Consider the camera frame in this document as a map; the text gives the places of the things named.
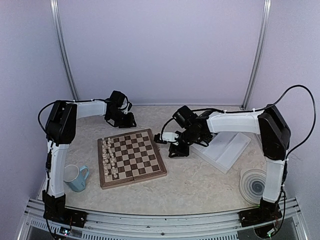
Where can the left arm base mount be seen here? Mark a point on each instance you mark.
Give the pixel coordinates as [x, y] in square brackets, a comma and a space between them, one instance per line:
[70, 217]

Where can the white chess pieces row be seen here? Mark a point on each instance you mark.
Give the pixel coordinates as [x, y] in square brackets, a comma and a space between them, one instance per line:
[108, 160]

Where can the grey spiral coaster plate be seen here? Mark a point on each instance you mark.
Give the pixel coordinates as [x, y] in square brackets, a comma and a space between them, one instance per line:
[252, 185]

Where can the aluminium front rail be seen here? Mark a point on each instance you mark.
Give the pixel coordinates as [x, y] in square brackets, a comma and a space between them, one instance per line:
[102, 225]

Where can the wooden chess board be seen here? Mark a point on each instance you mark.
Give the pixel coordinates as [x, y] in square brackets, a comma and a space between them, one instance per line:
[138, 159]

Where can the aluminium corner post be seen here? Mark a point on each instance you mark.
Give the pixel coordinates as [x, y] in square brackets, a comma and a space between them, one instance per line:
[258, 53]
[62, 47]

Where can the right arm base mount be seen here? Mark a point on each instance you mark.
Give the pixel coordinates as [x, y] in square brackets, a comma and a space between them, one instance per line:
[259, 215]

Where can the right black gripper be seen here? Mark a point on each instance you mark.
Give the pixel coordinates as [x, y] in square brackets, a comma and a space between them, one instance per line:
[180, 152]

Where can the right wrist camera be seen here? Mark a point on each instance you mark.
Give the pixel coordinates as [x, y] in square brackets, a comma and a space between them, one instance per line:
[166, 137]

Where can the left aluminium corner post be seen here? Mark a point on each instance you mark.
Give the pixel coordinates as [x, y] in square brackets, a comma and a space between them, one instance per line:
[62, 47]

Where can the light blue mug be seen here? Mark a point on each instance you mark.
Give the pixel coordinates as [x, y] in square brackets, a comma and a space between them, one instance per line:
[75, 177]

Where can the white plastic tray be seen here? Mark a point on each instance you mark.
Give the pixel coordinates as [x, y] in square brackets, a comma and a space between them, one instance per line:
[223, 151]

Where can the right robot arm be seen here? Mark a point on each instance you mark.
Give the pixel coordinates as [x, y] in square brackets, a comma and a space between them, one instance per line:
[266, 122]

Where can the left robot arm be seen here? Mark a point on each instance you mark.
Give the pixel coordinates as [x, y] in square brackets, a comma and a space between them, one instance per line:
[60, 131]

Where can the right aluminium corner post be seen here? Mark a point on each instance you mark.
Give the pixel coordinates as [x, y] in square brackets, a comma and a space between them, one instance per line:
[258, 53]

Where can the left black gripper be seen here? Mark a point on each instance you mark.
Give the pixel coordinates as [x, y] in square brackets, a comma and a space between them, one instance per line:
[129, 122]

